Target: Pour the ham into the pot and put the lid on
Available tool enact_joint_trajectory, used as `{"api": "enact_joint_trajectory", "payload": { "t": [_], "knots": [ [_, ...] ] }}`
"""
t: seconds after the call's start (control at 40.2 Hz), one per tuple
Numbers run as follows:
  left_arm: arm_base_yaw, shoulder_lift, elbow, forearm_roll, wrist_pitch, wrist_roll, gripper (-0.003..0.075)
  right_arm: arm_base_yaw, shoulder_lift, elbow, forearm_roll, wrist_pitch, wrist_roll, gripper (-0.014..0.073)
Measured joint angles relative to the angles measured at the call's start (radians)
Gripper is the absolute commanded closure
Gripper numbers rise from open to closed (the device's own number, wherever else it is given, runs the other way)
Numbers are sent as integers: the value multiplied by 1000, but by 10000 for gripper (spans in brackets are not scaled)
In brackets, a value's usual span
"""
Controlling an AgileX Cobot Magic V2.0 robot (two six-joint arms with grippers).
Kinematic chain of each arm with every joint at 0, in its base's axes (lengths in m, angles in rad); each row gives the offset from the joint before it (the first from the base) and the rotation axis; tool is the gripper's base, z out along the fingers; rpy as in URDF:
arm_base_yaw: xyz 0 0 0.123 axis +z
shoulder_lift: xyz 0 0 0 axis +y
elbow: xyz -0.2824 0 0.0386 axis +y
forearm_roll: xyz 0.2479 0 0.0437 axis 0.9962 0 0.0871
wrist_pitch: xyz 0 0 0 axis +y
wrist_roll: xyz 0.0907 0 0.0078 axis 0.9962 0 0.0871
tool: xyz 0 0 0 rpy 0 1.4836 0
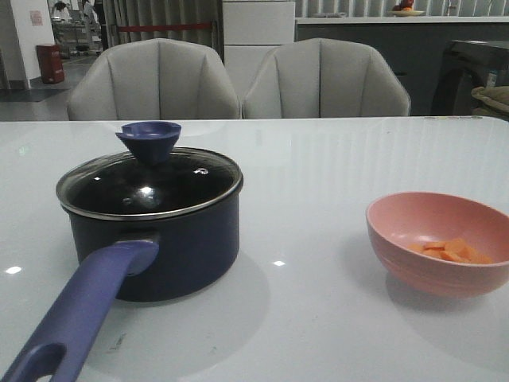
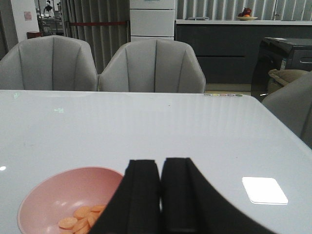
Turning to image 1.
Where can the glass lid purple knob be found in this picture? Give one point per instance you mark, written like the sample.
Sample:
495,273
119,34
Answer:
153,179

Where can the pink bowl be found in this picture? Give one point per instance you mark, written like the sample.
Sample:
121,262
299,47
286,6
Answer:
399,222

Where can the orange ham slices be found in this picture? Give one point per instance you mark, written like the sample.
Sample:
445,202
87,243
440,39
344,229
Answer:
456,250

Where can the right grey upholstered chair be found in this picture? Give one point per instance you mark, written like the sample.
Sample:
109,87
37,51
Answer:
324,78

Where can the grey upholstered chair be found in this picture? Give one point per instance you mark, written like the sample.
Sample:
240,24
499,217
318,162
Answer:
324,78
159,79

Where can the left grey upholstered chair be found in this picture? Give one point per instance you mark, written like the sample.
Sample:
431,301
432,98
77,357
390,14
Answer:
159,79

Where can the white cabinet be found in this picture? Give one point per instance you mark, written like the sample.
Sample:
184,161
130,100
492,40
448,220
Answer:
250,30

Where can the red barrier belt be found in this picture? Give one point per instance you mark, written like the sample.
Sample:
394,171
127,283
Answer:
164,28

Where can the dark grey counter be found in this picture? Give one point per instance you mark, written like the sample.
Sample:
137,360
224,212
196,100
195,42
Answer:
412,46

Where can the grey curtain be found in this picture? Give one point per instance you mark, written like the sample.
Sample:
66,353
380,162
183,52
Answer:
124,13

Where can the fruit plate on counter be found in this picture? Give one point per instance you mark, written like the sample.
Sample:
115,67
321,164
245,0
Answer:
405,8

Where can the red bin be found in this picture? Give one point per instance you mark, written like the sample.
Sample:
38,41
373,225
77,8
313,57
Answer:
50,63

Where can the dark washing machine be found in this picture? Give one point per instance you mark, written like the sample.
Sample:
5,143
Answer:
466,65

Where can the dark blue saucepan purple handle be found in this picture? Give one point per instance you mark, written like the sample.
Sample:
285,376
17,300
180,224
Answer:
137,261

